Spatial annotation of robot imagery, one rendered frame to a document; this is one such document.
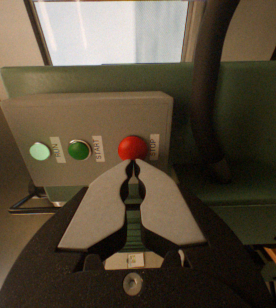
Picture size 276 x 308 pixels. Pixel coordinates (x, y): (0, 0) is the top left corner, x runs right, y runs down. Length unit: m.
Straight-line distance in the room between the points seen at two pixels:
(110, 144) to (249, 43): 1.78
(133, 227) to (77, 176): 0.27
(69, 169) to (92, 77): 0.11
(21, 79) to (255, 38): 1.81
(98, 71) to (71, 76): 0.03
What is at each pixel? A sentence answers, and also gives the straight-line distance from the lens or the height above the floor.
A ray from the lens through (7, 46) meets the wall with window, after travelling 1.89.
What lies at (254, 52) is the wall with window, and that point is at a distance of 1.91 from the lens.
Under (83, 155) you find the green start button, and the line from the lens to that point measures 0.16.
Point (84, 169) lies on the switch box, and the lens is 0.18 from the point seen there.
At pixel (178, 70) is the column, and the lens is 0.21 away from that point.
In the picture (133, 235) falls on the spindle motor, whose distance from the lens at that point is 0.43.
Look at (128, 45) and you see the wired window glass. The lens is 1.64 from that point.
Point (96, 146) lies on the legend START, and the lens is 0.16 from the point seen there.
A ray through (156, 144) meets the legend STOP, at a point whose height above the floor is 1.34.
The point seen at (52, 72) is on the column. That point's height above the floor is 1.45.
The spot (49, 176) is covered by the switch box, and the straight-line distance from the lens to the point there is 0.20.
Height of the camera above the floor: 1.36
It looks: 1 degrees down
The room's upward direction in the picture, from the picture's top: 92 degrees counter-clockwise
